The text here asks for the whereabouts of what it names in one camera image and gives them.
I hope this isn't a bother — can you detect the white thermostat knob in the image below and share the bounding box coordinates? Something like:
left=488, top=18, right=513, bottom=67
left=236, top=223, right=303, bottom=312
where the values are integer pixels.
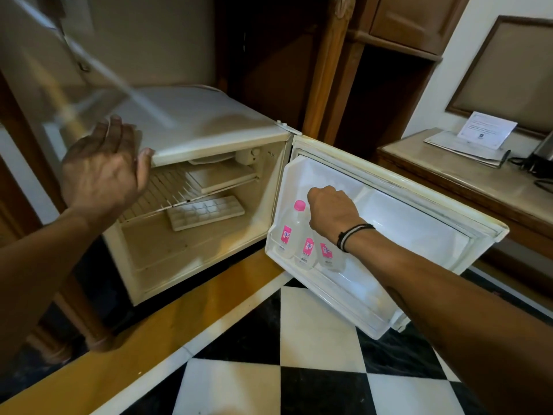
left=235, top=147, right=263, bottom=166

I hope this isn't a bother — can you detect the white folded card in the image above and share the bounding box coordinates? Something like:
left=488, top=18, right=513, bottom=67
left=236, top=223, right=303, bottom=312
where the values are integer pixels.
left=457, top=111, right=518, bottom=151

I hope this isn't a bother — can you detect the white plastic fridge tray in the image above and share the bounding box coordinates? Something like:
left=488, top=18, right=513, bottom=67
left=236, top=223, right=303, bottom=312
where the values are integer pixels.
left=186, top=161, right=258, bottom=195

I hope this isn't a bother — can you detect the wooden framed wall panel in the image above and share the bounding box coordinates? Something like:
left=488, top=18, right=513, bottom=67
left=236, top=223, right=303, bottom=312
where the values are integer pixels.
left=445, top=15, right=553, bottom=139

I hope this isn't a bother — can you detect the white mini fridge door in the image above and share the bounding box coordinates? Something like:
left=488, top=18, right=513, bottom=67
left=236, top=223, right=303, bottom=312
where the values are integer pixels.
left=264, top=134, right=511, bottom=341

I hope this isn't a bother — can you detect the white paper folder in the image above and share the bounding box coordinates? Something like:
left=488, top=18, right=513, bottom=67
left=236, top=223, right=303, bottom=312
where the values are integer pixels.
left=424, top=130, right=509, bottom=169

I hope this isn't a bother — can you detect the white mini fridge body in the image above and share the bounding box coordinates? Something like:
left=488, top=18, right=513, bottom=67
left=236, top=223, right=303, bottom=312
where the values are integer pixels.
left=43, top=85, right=300, bottom=307

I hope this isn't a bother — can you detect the person's right forearm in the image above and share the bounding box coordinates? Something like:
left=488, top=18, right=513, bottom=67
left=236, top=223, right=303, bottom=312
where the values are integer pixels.
left=343, top=229, right=553, bottom=415

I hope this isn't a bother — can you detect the person's right hand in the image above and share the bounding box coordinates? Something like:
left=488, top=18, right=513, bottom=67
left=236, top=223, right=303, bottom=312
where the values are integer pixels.
left=307, top=186, right=367, bottom=243

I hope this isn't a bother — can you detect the black wrist band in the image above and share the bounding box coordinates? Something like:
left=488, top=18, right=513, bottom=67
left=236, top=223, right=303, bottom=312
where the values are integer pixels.
left=336, top=223, right=376, bottom=254

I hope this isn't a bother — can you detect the black telephone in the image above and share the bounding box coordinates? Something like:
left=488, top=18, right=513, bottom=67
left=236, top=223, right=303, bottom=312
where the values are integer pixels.
left=508, top=130, right=553, bottom=180

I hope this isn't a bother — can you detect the wooden cabinet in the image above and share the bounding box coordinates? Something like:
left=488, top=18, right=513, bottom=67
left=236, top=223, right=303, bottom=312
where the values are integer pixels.
left=215, top=0, right=472, bottom=161

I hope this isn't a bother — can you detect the wooden counter with stone top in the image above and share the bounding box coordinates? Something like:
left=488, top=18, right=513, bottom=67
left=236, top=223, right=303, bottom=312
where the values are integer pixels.
left=373, top=127, right=553, bottom=299

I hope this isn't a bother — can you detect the white wire fridge shelf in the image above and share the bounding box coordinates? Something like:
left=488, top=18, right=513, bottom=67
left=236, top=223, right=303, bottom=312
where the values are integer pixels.
left=118, top=161, right=261, bottom=224

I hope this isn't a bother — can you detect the person's left forearm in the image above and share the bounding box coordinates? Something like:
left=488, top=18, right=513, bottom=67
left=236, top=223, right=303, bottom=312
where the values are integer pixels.
left=0, top=207, right=102, bottom=374

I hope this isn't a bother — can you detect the wooden side table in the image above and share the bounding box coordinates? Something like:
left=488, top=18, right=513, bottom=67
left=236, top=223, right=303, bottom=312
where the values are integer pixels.
left=0, top=71, right=119, bottom=365

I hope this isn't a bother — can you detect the clear water bottle pink label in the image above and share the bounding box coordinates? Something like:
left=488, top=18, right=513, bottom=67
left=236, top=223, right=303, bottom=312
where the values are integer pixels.
left=295, top=220, right=319, bottom=271
left=315, top=235, right=347, bottom=273
left=276, top=199, right=310, bottom=261

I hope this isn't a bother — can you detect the white ice cube tray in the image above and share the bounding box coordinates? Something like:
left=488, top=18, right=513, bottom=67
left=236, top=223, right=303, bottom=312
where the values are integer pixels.
left=166, top=195, right=246, bottom=232

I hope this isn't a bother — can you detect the person's left hand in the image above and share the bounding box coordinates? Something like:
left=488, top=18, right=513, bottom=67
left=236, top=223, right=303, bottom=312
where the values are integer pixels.
left=60, top=115, right=155, bottom=222

